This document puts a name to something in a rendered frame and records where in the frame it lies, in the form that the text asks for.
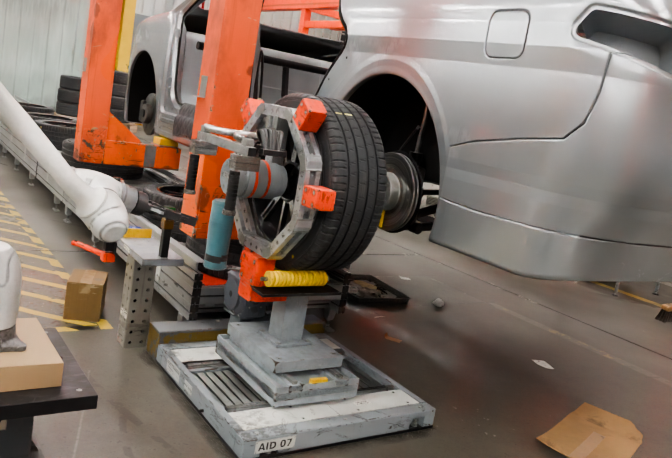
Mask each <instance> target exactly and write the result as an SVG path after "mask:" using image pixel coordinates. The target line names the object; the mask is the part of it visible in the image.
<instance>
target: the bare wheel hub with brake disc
mask: <svg viewBox="0 0 672 458"><path fill-rule="evenodd" d="M385 157H386V160H385V161H386V166H387V168H386V170H387V175H386V176H387V184H386V186H387V189H386V191H385V192H386V198H385V204H384V205H383V206H384V209H383V210H384V211H385V213H384V218H383V223H382V227H380V226H377V227H378V228H379V229H381V230H387V231H394V230H398V229H400V228H402V227H403V226H405V225H406V224H407V223H408V221H409V220H410V219H411V217H412V216H413V214H414V211H415V209H416V206H417V202H418V197H419V180H418V175H417V172H416V169H415V167H414V165H413V163H412V162H411V160H410V159H409V158H408V157H406V156H405V155H403V154H401V153H395V152H388V153H385Z"/></svg>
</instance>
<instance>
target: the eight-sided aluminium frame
mask: <svg viewBox="0 0 672 458"><path fill-rule="evenodd" d="M296 110H297V109H295V108H289V107H284V106H279V105H276V104H269V103H260V105H259V106H258V107H257V109H256V111H255V112H254V114H253V115H252V117H251V118H250V120H249V121H248V123H247V124H246V126H245V127H244V129H243V130H242V131H248V132H257V130H258V129H262V128H265V125H266V118H267V114H270V115H272V116H274V117H275V116H279V118H282V119H287V121H288V124H289V128H290V131H291V134H292V137H293V141H294V144H295V147H296V151H297V154H298V157H299V160H300V171H299V178H298V184H297V190H296V196H295V202H294V208H293V214H292V219H291V221H290V222H289V223H288V224H287V226H286V227H285V228H284V229H283V230H282V231H281V232H280V233H279V235H278V236H277V237H276V238H275V239H274V240H273V241H272V242H269V241H267V240H266V239H264V238H262V237H260V236H258V235H257V233H256V229H255V225H254V221H253V217H252V213H251V209H250V205H249V202H248V198H244V197H236V198H237V199H236V206H235V210H236V214H235V216H234V221H235V225H236V229H237V234H238V236H237V237H238V239H239V242H240V244H242V246H243V245H245V246H246V247H247V248H249V249H251V250H252V251H254V252H256V253H257V254H259V255H261V256H262V257H263V258H266V259H267V260H282V259H283V258H284V257H286V254H287V253H288V252H289V251H290V250H291V249H292V248H293V247H294V246H295V245H296V244H297V243H298V242H299V241H300V240H301V238H302V237H303V236H304V235H305V234H306V233H308V232H309V230H310V229H311V228H312V223H313V221H314V219H313V216H314V210H312V209H310V208H308V207H305V206H303V205H301V201H302V195H303V189H304V185H316V186H319V180H320V174H321V172H322V160H321V156H320V154H319V151H318V148H317V145H316V142H315V139H314V135H313V132H306V131H299V130H298V128H297V126H296V124H295V121H294V119H293V115H294V114H295V112H296Z"/></svg>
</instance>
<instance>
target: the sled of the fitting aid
mask: <svg viewBox="0 0 672 458"><path fill-rule="evenodd" d="M215 352H216V353H217V354H218V355H219V356H220V357H221V358H222V359H223V360H224V361H225V362H226V363H227V364H228V365H229V366H230V367H231V368H232V369H234V370H235V371H236V372H237V373H238V374H239V375H240V376H241V377H242V378H243V379H244V380H245V381H246V382H247V383H248V384H249V385H250V386H251V387H252V388H253V389H254V390H255V391H256V392H257V393H259V394H260V395H261V396H262V397H263V398H264V399H265V400H266V401H267V402H268V403H269V404H270V405H271V406H272V407H273V408H277V407H285V406H292V405H299V404H306V403H313V402H321V401H328V400H335V399H342V398H350V397H356V394H357V388H358V383H359V378H358V377H357V376H356V375H355V374H353V373H352V372H350V371H349V370H348V369H346V368H345V367H344V366H341V367H332V368H323V369H313V370H303V371H294V372H284V373H273V372H272V371H271V370H269V369H268V368H267V367H266V366H265V365H264V364H263V363H261V362H260V361H259V360H258V359H257V358H256V357H255V356H253V355H252V354H251V353H250V352H249V351H248V350H246V349H245V348H244V347H243V346H242V345H241V344H240V343H238V342H237V341H236V340H235V339H234V338H233V337H232V336H230V335H229V334H218V336H217V343H216V349H215Z"/></svg>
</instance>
